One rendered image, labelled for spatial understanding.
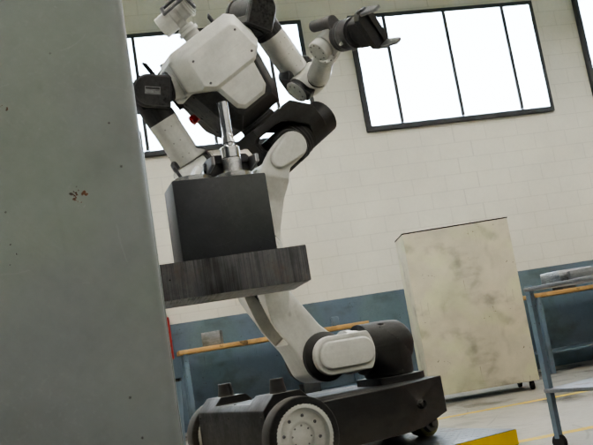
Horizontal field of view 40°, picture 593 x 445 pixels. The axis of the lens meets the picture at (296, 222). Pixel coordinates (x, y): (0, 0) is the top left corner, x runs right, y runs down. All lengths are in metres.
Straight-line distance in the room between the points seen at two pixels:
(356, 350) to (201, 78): 0.90
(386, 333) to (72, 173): 1.61
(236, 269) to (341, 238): 7.99
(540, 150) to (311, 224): 3.13
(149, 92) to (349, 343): 0.92
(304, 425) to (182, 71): 1.04
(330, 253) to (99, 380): 8.74
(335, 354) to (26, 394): 1.45
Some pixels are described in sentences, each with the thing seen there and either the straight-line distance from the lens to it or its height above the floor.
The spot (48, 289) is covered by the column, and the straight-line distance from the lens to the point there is 1.04.
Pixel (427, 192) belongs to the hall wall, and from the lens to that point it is 10.18.
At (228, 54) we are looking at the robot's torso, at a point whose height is 1.58.
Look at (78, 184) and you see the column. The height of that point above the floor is 0.96.
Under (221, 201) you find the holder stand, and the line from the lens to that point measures 1.87.
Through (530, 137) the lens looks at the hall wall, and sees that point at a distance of 10.89.
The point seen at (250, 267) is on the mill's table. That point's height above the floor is 0.90.
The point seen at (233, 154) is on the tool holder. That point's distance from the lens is 1.94.
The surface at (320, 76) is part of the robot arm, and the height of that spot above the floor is 1.52.
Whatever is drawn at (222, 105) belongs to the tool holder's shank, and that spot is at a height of 1.31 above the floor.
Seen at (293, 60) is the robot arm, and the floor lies 1.60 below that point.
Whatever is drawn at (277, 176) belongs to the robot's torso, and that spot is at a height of 1.22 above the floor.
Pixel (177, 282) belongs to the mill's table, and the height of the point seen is 0.90.
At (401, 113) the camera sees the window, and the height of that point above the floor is 3.32.
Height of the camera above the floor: 0.72
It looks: 9 degrees up
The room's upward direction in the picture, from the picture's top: 9 degrees counter-clockwise
